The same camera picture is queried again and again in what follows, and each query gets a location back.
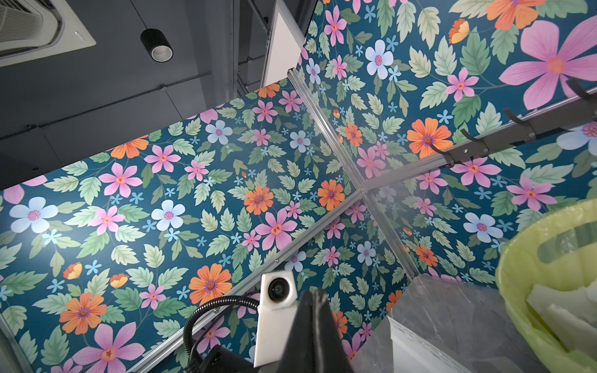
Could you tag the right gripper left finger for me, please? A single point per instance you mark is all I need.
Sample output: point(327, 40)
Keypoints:
point(304, 351)

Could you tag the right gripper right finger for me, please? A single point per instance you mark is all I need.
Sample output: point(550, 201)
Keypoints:
point(329, 355)

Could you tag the white paper bag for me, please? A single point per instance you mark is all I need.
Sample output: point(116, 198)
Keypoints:
point(412, 353)

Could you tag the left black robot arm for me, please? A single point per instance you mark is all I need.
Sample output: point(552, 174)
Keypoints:
point(206, 354)

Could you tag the shredded paper scraps in bin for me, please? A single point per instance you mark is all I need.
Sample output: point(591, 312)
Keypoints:
point(571, 316)

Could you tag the black ceiling spotlight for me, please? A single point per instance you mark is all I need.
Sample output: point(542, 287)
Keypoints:
point(157, 46)

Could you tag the ceiling air conditioner vent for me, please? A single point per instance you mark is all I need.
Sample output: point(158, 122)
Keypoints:
point(32, 29)

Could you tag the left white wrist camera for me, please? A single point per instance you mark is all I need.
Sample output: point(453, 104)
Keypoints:
point(276, 312)

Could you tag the black wall hook rail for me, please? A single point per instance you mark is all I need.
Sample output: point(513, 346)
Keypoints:
point(581, 107)

